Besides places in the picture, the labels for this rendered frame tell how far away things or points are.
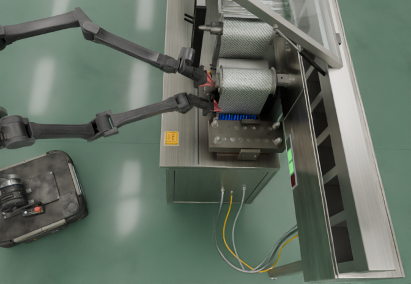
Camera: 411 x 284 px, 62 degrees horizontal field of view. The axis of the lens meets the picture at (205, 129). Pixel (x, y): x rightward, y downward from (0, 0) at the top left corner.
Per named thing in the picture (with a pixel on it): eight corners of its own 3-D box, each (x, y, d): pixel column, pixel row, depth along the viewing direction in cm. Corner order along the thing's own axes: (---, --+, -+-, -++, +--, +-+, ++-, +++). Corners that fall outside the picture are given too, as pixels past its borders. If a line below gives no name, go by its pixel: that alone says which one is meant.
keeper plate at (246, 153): (237, 156, 188) (241, 148, 179) (255, 156, 189) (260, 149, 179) (237, 160, 187) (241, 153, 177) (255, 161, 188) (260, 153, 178)
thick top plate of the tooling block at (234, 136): (207, 124, 189) (208, 119, 183) (279, 126, 192) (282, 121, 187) (208, 151, 182) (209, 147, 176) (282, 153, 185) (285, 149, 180)
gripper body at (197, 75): (196, 89, 165) (185, 83, 160) (196, 71, 170) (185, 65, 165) (206, 83, 161) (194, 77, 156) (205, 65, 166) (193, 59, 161)
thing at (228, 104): (215, 113, 187) (220, 95, 170) (258, 115, 189) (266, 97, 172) (215, 114, 186) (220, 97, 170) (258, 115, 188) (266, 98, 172)
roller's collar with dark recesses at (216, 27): (210, 27, 175) (211, 18, 170) (221, 28, 176) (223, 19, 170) (210, 37, 173) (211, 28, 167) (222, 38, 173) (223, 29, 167)
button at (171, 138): (165, 133, 192) (165, 131, 190) (178, 133, 192) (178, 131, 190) (164, 144, 189) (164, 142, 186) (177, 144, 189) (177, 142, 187)
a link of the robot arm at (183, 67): (174, 73, 158) (182, 71, 154) (177, 59, 160) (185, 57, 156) (186, 79, 163) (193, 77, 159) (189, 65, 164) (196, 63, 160)
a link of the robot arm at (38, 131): (96, 145, 160) (89, 125, 162) (116, 132, 154) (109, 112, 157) (0, 150, 121) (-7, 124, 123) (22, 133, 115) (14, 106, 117)
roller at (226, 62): (215, 67, 188) (218, 52, 177) (262, 68, 190) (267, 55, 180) (216, 85, 183) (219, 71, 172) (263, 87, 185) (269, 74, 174)
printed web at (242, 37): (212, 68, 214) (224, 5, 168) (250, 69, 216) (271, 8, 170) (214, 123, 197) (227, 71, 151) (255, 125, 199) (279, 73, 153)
